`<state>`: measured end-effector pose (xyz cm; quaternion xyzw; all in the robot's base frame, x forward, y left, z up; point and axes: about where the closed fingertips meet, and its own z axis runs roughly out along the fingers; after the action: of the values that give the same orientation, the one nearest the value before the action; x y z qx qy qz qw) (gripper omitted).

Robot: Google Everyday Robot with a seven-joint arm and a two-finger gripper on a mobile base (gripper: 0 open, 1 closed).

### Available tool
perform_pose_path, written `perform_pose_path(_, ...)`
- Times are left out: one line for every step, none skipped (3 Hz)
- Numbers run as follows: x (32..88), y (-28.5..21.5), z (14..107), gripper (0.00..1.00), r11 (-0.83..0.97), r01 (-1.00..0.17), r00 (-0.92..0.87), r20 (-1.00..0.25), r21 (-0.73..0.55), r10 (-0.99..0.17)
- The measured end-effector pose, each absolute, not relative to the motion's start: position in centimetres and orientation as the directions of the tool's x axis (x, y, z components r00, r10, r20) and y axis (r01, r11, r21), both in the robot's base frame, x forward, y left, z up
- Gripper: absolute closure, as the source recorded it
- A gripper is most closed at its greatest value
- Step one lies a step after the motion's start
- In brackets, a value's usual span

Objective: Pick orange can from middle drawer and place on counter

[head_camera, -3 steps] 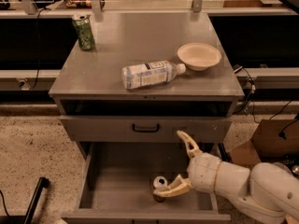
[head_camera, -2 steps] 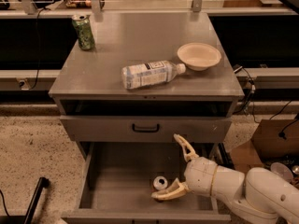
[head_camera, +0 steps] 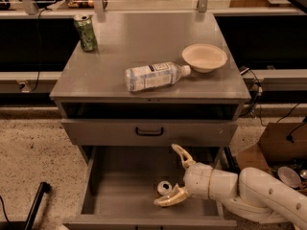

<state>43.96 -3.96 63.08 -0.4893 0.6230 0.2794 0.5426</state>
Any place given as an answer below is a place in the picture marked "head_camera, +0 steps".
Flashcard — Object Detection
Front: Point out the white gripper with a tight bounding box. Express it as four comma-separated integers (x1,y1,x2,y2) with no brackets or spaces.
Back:
153,144,213,207

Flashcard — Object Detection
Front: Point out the orange soda can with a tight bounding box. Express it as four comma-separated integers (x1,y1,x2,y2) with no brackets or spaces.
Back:
156,180,173,196

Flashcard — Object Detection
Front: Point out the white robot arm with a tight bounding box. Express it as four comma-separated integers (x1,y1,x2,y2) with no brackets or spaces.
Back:
154,144,307,230

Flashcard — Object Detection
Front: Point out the open grey middle drawer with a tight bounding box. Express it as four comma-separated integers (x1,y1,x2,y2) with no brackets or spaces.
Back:
63,147,237,230

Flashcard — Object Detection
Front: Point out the grey metal drawer cabinet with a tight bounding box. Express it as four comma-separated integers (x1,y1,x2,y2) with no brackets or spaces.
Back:
49,11,252,230

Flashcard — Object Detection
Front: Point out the closed grey top drawer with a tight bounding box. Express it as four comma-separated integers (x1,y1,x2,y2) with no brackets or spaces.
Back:
62,119,237,147

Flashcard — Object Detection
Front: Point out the green soda can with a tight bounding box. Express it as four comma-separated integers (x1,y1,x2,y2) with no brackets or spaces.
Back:
74,14,97,52

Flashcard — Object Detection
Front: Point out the black pole by cabinet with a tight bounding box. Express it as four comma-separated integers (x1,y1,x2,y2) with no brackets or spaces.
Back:
224,147,240,173

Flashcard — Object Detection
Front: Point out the brown cardboard box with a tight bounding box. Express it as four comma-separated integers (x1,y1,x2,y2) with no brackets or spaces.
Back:
235,122,307,177

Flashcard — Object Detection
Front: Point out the clear plastic water bottle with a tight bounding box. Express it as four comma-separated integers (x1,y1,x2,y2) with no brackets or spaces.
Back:
125,62,191,92

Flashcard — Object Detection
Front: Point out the white bowl in box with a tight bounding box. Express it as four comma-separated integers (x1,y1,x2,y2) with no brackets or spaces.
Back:
277,167,301,189

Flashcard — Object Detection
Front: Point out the white paper bowl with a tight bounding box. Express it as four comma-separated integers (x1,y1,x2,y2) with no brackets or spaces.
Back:
181,44,227,73

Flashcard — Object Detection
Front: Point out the black metal leg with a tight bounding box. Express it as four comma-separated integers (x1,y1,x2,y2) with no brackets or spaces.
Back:
24,182,51,230

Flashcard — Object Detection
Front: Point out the black drawer handle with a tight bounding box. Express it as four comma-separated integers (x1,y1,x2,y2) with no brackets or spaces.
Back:
135,126,164,137

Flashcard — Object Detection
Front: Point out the black cables right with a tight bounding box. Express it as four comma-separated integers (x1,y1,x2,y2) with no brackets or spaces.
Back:
239,65,264,118

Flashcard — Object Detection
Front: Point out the black cable left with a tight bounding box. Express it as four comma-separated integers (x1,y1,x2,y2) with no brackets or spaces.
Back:
30,7,52,93

